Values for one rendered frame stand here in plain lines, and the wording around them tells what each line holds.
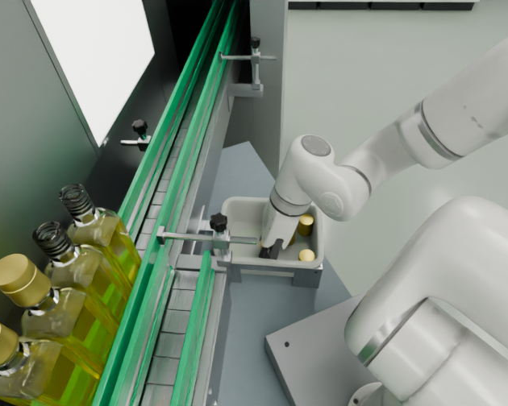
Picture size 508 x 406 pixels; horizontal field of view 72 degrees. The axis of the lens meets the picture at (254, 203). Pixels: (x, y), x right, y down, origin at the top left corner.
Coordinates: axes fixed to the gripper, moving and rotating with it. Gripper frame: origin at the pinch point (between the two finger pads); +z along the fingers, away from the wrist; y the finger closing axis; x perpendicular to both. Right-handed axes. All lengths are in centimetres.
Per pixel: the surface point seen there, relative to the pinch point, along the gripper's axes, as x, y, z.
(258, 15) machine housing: -10, -75, -17
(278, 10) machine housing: -4, -74, -20
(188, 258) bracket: -16.1, 9.0, -3.9
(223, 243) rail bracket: -10.8, 10.7, -13.1
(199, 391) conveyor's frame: -10.5, 31.1, -4.8
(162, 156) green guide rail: -26.7, -16.5, -3.4
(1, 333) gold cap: -30, 33, -27
